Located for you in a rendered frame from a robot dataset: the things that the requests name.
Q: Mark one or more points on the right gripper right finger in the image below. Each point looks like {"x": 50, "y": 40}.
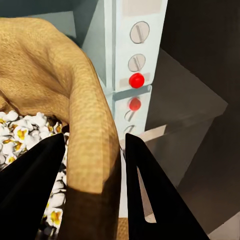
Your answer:
{"x": 174, "y": 220}

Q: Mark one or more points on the popcorn bag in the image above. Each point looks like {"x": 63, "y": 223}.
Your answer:
{"x": 43, "y": 70}

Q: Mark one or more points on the microwave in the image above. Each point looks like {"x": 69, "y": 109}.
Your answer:
{"x": 121, "y": 37}

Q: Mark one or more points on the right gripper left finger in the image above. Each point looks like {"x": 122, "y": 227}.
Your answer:
{"x": 25, "y": 188}

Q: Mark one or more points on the fridge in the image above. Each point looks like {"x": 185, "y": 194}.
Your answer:
{"x": 204, "y": 37}

